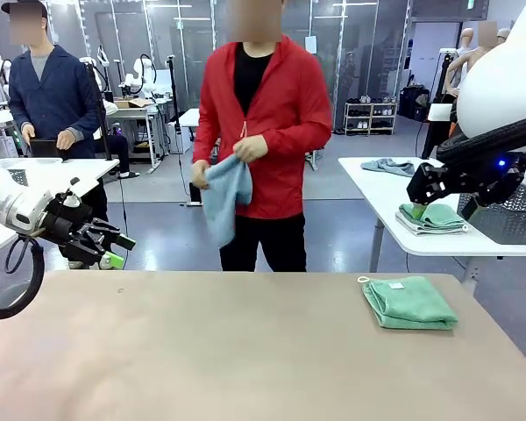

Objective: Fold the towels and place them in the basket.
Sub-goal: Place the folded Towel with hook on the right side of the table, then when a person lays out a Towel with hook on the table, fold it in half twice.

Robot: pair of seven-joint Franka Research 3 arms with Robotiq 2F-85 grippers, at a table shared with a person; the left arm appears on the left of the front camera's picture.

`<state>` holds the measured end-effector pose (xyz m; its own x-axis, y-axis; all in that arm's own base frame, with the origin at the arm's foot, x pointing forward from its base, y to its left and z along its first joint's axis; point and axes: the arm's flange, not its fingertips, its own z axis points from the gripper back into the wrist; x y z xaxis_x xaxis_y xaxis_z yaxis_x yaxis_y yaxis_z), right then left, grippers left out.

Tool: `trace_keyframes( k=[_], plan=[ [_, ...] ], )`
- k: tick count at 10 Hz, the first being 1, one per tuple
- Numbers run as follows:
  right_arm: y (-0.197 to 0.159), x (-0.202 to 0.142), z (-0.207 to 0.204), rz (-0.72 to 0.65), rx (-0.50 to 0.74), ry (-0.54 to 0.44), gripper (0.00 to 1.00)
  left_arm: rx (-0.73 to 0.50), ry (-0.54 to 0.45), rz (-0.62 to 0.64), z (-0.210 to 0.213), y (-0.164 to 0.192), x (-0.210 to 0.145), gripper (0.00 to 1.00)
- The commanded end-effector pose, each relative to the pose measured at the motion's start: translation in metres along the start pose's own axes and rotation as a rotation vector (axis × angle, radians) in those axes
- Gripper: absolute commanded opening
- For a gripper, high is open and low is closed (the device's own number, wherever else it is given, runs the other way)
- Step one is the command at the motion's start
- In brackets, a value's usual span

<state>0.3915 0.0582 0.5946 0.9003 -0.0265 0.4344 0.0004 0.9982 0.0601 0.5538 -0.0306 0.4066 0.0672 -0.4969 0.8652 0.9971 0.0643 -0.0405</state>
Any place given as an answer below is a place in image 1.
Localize black left arm cable sleeve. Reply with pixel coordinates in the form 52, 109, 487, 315
0, 243, 46, 320

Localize red jacket person's left hand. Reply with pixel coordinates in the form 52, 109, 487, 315
232, 134, 268, 162

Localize black tablet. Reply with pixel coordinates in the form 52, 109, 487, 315
29, 138, 69, 161

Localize grey crumpled towel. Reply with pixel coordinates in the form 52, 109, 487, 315
360, 157, 416, 177

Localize light grey perforated basket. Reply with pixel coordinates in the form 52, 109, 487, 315
6, 168, 30, 188

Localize person in red jacket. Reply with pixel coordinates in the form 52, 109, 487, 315
191, 0, 333, 273

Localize black luggage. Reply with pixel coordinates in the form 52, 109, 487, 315
398, 85, 430, 122

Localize wooden shoe rack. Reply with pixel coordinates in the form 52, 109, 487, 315
344, 101, 399, 136

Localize dark grey plastic basket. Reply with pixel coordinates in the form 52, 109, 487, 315
458, 183, 526, 246

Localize red jacket person's right hand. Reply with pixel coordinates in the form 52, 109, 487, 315
191, 159, 211, 190

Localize green terry towel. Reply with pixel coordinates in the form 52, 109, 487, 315
398, 202, 467, 232

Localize red sleeved right forearm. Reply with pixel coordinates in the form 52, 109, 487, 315
191, 126, 223, 167

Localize green towel with white loop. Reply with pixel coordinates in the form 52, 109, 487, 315
357, 275, 460, 331

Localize bare mannequin with black trousers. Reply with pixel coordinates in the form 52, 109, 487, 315
445, 20, 500, 98

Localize black tripod pole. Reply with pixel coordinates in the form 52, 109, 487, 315
85, 61, 114, 161

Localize open cardboard box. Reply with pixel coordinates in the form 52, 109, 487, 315
113, 98, 153, 110

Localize white mannequin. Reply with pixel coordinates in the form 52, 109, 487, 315
420, 28, 475, 160

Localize light blue towel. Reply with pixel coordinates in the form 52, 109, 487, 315
200, 153, 254, 250

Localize white work table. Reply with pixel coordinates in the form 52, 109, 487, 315
0, 156, 121, 256
338, 155, 526, 293

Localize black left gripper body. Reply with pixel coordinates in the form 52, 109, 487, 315
41, 192, 100, 269

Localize black arm cable sleeve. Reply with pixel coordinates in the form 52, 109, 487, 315
436, 114, 526, 167
0, 243, 46, 320

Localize white plastic tray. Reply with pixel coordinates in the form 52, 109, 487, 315
0, 157, 65, 171

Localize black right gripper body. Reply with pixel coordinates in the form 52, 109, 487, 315
436, 166, 483, 196

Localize black stand pole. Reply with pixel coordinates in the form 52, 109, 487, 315
165, 54, 181, 132

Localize black right arm cable sleeve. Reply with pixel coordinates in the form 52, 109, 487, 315
436, 114, 526, 167

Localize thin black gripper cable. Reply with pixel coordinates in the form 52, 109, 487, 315
4, 234, 45, 275

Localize man in navy jacket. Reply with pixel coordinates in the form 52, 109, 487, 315
8, 0, 110, 269

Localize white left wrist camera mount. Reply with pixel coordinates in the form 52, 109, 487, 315
63, 177, 83, 208

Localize red sleeved left forearm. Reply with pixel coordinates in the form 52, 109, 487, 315
262, 114, 333, 155

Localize white computer case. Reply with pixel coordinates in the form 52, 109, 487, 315
166, 121, 192, 154

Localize white standing desk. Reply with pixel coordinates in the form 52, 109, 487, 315
178, 108, 203, 207

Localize grey framed background desk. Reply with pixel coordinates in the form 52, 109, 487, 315
104, 103, 167, 170

